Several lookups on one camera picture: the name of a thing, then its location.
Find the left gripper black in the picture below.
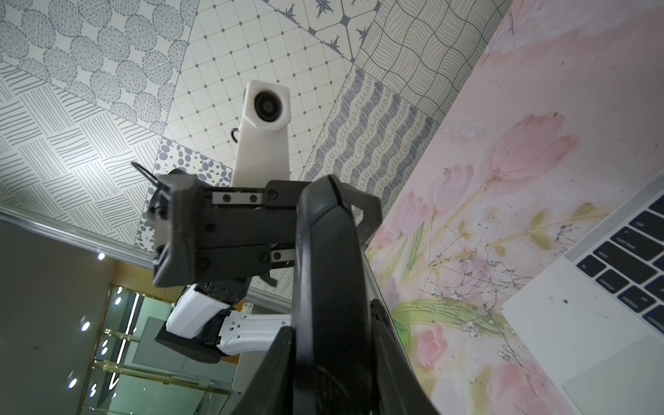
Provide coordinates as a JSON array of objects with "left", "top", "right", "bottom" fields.
[{"left": 150, "top": 173, "right": 383, "bottom": 288}]

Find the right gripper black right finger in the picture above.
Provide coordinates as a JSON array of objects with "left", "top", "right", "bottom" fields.
[{"left": 370, "top": 299, "right": 437, "bottom": 415}]

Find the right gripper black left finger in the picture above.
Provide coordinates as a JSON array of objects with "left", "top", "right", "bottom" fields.
[{"left": 232, "top": 327, "right": 295, "bottom": 415}]

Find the black wireless mouse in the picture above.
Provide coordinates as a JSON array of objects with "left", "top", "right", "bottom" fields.
[{"left": 292, "top": 176, "right": 373, "bottom": 414}]

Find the silver laptop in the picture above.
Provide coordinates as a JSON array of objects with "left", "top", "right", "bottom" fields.
[{"left": 502, "top": 176, "right": 663, "bottom": 414}]

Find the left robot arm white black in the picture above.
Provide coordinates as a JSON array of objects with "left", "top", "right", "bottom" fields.
[{"left": 149, "top": 170, "right": 382, "bottom": 363}]

